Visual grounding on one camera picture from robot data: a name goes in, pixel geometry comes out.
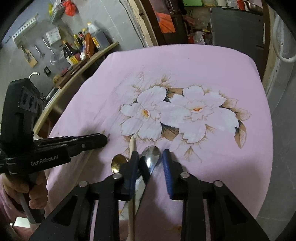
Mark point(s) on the small gold spoon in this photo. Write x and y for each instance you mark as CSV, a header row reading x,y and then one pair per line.
x,y
116,162

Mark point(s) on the beige kitchen counter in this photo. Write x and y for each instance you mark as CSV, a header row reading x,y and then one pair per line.
x,y
64,94

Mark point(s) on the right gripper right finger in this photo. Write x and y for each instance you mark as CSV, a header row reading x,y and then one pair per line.
x,y
210,210

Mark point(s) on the white wall rack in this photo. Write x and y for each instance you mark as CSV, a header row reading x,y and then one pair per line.
x,y
22,30

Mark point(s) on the dark soy sauce bottle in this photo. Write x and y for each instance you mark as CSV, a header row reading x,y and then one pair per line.
x,y
72,55

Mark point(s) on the red plastic bag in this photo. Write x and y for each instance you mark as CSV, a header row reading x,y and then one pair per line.
x,y
70,8

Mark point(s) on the pink floral tablecloth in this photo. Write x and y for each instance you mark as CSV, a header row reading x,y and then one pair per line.
x,y
205,104

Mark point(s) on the person left hand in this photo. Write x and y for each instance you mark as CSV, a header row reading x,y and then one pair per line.
x,y
38,194

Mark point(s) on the hanging wooden board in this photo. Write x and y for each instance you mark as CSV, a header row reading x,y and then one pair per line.
x,y
29,57

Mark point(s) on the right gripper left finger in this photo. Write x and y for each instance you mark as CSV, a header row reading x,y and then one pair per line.
x,y
90,212

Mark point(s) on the chrome sink faucet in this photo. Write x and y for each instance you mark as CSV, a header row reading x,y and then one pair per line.
x,y
34,73

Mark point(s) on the large steel spoon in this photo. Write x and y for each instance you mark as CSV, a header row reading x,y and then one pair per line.
x,y
149,159

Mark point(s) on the wooden cutting board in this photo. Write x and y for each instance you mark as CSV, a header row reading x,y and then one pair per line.
x,y
62,80

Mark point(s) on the grey wall shelf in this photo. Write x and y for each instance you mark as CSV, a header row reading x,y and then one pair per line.
x,y
57,13

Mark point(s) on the white paper box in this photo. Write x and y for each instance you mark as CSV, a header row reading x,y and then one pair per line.
x,y
53,36

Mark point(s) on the orange sauce pouch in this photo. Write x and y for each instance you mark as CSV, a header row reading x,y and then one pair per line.
x,y
89,45

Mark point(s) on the large dark vinegar jug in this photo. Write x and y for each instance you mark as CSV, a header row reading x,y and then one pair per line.
x,y
99,38

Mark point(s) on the grey small refrigerator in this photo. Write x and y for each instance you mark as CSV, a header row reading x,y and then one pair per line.
x,y
240,30

